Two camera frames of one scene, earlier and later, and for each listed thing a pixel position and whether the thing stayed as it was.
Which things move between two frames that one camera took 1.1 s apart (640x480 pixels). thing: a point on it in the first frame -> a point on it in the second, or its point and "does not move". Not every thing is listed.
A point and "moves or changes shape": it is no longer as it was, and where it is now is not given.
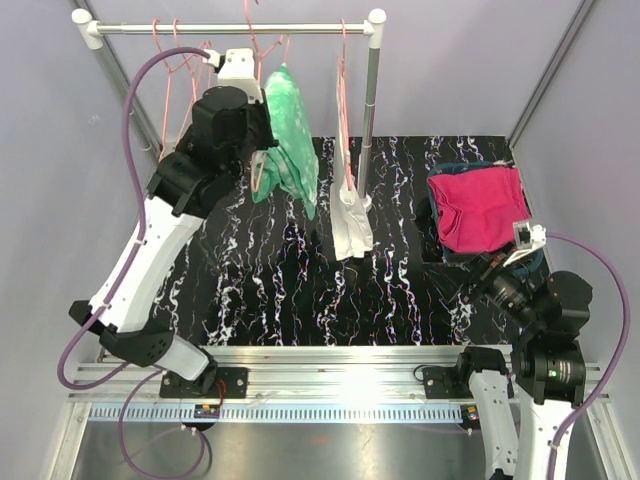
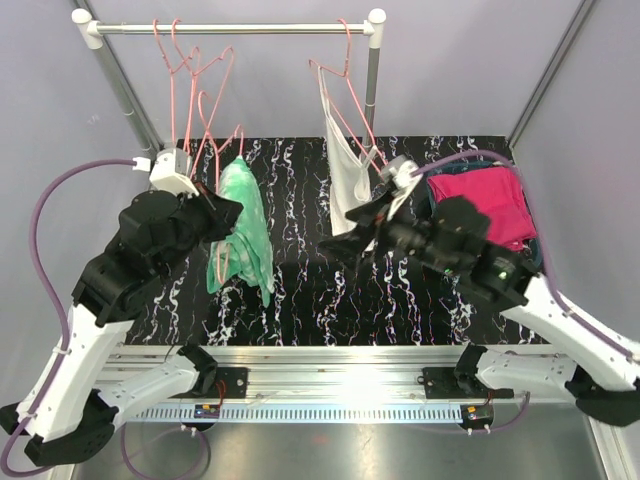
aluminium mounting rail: (298, 384) does not move
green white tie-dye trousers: (291, 168) -> (246, 250)
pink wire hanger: (203, 48) moves or changes shape
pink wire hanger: (253, 187) -> (215, 142)
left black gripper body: (259, 135) -> (201, 220)
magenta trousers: (478, 210) does not move
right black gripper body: (490, 275) -> (400, 234)
